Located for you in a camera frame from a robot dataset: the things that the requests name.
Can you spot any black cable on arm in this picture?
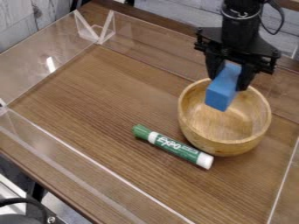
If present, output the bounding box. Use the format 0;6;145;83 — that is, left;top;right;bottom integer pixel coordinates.
258;0;286;36

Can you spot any black stand with cable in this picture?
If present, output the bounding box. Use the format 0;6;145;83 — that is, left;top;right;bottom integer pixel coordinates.
0;156;69;224

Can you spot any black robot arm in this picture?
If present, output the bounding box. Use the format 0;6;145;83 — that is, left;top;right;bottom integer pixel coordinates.
194;0;286;91

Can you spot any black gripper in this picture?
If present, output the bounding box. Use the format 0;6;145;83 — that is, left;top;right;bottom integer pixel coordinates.
194;27;282;91

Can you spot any clear acrylic corner bracket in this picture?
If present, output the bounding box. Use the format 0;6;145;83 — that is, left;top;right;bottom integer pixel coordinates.
74;10;117;45

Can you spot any clear acrylic front wall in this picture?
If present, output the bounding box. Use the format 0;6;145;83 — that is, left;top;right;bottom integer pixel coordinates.
0;99;195;224

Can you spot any green Expo marker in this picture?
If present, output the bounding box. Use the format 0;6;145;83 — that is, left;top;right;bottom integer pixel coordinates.
133;124;214;170

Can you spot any blue rectangular block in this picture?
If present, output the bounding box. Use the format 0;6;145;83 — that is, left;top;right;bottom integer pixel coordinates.
205;63;242;112

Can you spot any brown wooden bowl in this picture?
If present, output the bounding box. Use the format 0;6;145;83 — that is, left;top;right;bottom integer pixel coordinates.
178;78;273;157

